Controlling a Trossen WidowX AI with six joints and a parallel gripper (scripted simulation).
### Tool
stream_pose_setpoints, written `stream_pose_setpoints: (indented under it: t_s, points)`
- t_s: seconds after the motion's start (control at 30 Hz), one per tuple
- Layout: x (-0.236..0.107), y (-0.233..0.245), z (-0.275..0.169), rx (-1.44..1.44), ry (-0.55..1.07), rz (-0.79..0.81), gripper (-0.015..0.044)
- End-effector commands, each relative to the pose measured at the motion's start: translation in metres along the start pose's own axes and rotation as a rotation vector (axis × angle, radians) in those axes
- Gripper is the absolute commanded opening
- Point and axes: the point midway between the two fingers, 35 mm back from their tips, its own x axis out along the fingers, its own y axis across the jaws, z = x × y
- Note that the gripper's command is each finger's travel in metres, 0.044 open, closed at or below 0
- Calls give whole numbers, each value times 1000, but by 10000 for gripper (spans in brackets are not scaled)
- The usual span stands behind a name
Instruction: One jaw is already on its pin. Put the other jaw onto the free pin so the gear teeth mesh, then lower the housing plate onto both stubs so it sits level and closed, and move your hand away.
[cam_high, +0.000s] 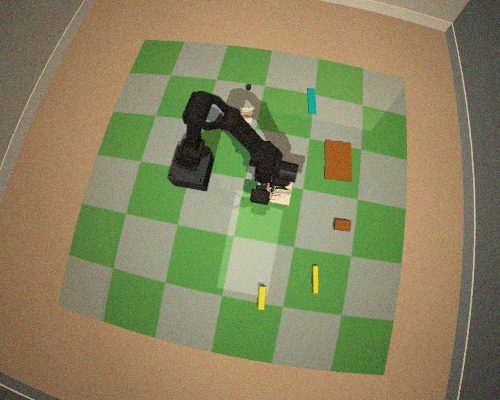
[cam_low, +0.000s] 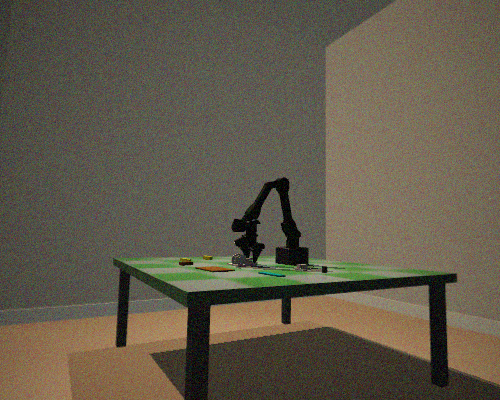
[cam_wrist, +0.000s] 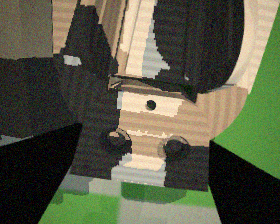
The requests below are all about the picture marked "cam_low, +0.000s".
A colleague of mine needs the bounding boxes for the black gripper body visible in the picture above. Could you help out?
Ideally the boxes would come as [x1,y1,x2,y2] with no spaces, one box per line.
[238,232,265,250]

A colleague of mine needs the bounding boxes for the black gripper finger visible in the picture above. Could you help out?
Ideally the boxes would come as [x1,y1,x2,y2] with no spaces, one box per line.
[240,248,251,258]
[250,249,263,263]

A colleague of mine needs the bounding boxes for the orange rectangular block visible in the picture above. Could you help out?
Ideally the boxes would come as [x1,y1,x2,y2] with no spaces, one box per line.
[195,266,235,272]

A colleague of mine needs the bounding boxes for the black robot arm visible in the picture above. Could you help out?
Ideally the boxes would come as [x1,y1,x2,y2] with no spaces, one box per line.
[232,178,301,249]

